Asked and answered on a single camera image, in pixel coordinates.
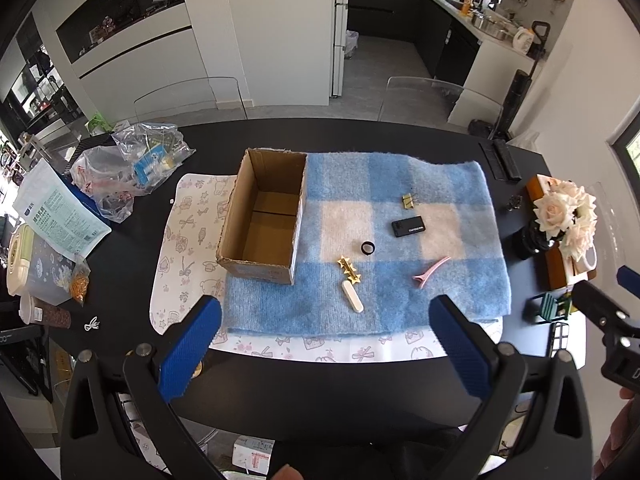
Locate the black desktop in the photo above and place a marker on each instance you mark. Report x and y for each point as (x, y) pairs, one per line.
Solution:
(325, 385)

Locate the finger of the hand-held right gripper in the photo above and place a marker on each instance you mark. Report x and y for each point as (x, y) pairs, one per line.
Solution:
(605, 312)
(630, 277)

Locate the pink hair clip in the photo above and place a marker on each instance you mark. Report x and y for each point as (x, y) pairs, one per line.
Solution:
(430, 270)

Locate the black remote control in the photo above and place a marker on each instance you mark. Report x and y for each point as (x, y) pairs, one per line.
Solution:
(509, 160)
(492, 160)

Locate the window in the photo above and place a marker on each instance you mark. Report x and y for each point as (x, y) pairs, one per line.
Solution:
(630, 145)

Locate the cardboard box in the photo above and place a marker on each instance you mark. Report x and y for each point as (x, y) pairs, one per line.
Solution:
(260, 270)

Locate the blue white packet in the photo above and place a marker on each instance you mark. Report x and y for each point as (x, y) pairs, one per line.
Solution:
(150, 162)

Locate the lying cup brown contents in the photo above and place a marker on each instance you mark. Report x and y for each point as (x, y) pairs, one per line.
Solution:
(50, 316)

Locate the white red printed carton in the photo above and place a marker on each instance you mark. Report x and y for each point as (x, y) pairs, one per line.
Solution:
(252, 452)

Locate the white plastic bag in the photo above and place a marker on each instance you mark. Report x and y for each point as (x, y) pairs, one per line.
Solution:
(525, 141)

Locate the bin with white bag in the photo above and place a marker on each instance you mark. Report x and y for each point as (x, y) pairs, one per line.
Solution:
(351, 42)

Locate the white hair clip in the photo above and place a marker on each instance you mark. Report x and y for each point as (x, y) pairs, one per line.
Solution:
(352, 297)

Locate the steel pots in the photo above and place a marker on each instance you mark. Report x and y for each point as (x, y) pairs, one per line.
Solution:
(492, 27)

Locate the white refrigerator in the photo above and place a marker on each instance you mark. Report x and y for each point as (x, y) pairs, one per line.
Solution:
(339, 35)

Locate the black ribbed box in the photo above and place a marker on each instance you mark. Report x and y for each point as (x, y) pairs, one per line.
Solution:
(92, 141)

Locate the white cartoon print mat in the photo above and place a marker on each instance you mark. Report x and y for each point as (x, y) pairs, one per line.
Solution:
(190, 240)

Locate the cream rose bouquet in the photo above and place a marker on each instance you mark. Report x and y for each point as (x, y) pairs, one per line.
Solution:
(550, 210)

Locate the green miniature chair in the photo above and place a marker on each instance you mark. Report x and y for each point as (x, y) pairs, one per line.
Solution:
(550, 307)

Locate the wooden tissue box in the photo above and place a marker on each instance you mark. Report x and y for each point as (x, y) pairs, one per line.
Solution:
(557, 265)

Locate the translucent container cream lid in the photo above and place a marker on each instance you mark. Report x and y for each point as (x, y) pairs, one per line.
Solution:
(45, 270)

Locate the gold binder clip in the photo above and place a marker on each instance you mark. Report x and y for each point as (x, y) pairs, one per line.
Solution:
(409, 201)

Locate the white mug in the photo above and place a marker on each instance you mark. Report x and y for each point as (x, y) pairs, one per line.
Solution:
(587, 260)

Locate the blue white checked blanket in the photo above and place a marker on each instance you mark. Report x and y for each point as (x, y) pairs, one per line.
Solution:
(400, 300)

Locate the clear acrylic chair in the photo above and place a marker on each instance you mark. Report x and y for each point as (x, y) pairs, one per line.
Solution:
(220, 80)
(425, 82)

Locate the small black device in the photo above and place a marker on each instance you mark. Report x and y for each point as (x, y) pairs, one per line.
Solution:
(407, 226)

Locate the white green printed pouch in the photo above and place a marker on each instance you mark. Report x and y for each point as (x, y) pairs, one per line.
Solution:
(60, 215)

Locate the green packet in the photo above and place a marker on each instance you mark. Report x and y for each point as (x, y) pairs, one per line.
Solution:
(100, 124)

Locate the black upright vacuum cleaner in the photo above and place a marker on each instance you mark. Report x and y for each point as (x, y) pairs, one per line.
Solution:
(517, 95)

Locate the person's right hand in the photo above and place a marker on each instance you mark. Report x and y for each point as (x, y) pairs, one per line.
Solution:
(622, 440)

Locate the clear plastic bag with packets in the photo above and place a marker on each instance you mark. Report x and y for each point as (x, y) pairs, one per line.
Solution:
(165, 137)

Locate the small metal trinket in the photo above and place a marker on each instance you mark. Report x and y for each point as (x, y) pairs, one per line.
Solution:
(513, 203)

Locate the white wall cabinet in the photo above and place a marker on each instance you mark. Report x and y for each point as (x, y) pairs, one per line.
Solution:
(150, 60)

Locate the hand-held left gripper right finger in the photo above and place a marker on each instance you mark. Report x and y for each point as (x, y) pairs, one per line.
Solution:
(460, 345)

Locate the person's left hand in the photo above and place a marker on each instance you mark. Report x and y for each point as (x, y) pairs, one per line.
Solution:
(289, 474)

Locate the black kitchen counter cabinets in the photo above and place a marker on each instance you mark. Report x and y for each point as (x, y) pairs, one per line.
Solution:
(440, 35)

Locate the dark display shelf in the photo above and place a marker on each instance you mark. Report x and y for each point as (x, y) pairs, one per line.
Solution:
(30, 85)

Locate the small bag orange snacks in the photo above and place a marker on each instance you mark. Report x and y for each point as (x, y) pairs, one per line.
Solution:
(79, 285)

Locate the black camera lens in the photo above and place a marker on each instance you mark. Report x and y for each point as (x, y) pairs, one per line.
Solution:
(525, 245)

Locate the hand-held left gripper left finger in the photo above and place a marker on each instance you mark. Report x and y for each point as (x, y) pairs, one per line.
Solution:
(192, 345)

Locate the clear plastic bag red print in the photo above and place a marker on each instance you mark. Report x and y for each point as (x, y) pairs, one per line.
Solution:
(100, 160)

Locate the black grid rack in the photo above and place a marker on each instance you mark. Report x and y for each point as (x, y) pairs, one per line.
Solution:
(560, 337)

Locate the dark blue pouch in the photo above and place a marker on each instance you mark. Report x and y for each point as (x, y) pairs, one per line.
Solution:
(92, 205)

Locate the yellow star hair clip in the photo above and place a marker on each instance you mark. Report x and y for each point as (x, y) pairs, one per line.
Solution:
(347, 267)

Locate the orange bottle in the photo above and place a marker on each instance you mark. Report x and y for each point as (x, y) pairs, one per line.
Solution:
(466, 4)

